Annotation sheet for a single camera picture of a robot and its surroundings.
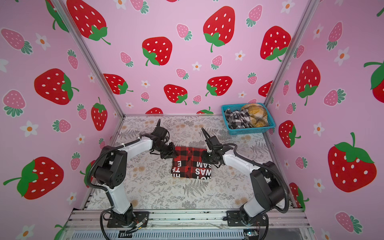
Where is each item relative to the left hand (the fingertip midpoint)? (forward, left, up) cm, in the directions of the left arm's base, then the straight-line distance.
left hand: (179, 154), depth 92 cm
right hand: (-3, -14, +1) cm, 14 cm away
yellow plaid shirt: (+30, -56, +5) cm, 63 cm away
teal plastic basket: (+41, -43, +4) cm, 59 cm away
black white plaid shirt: (+27, -41, +4) cm, 49 cm away
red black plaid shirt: (-6, -6, -1) cm, 9 cm away
